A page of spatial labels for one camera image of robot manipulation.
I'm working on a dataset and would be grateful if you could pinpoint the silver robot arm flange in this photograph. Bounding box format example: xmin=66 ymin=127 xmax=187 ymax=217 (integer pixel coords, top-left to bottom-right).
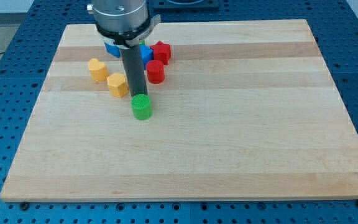
xmin=86 ymin=0 xmax=161 ymax=49

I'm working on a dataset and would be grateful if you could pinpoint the red star block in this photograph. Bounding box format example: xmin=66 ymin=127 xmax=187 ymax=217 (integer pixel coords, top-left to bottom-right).
xmin=150 ymin=41 xmax=172 ymax=65

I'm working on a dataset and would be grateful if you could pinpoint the green cylinder block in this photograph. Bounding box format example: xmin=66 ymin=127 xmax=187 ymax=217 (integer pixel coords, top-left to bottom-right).
xmin=131 ymin=94 xmax=153 ymax=120

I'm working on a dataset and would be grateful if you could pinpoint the red cylinder block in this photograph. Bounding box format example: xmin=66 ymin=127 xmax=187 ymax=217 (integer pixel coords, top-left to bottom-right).
xmin=146 ymin=60 xmax=165 ymax=84

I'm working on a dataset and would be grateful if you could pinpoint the yellow pentagon block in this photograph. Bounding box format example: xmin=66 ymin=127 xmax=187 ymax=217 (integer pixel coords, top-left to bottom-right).
xmin=107 ymin=73 xmax=129 ymax=98

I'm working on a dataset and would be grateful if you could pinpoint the blue cube block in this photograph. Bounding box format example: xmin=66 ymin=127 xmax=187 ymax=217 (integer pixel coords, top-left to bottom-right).
xmin=140 ymin=45 xmax=154 ymax=70

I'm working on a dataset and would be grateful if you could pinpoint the wooden board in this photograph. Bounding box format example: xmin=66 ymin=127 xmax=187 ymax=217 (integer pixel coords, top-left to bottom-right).
xmin=0 ymin=19 xmax=358 ymax=202

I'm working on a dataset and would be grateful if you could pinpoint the yellow heart block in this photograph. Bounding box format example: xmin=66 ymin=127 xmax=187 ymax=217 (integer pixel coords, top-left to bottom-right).
xmin=88 ymin=58 xmax=109 ymax=82

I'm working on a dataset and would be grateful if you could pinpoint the blue block left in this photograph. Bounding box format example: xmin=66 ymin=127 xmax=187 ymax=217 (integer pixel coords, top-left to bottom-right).
xmin=104 ymin=43 xmax=121 ymax=58

